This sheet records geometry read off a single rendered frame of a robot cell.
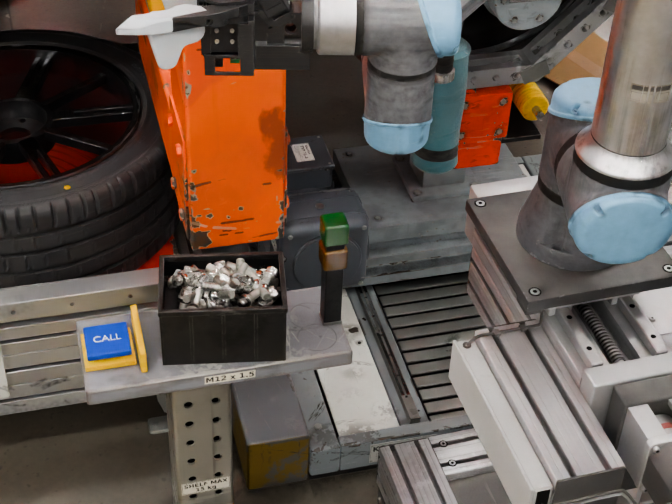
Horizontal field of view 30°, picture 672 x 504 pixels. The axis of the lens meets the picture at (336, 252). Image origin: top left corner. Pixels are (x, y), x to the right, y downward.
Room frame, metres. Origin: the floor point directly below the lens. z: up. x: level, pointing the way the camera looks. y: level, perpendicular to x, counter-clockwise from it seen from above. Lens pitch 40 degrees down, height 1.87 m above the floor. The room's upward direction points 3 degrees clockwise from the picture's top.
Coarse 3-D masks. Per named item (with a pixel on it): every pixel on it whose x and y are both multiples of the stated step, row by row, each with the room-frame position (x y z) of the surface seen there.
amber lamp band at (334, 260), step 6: (324, 246) 1.54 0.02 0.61; (324, 252) 1.52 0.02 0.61; (330, 252) 1.52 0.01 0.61; (336, 252) 1.53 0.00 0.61; (342, 252) 1.53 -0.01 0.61; (324, 258) 1.52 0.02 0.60; (330, 258) 1.52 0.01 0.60; (336, 258) 1.52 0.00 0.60; (342, 258) 1.53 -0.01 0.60; (324, 264) 1.52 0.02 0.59; (330, 264) 1.52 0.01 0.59; (336, 264) 1.52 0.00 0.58; (342, 264) 1.53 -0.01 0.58; (324, 270) 1.52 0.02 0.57; (330, 270) 1.52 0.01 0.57
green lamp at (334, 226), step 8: (320, 216) 1.55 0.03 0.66; (328, 216) 1.55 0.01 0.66; (336, 216) 1.55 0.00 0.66; (344, 216) 1.55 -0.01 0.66; (320, 224) 1.55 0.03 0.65; (328, 224) 1.53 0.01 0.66; (336, 224) 1.53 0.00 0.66; (344, 224) 1.53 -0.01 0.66; (320, 232) 1.55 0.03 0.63; (328, 232) 1.52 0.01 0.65; (336, 232) 1.52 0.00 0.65; (344, 232) 1.53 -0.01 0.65; (328, 240) 1.52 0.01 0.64; (336, 240) 1.52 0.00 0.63; (344, 240) 1.53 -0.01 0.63
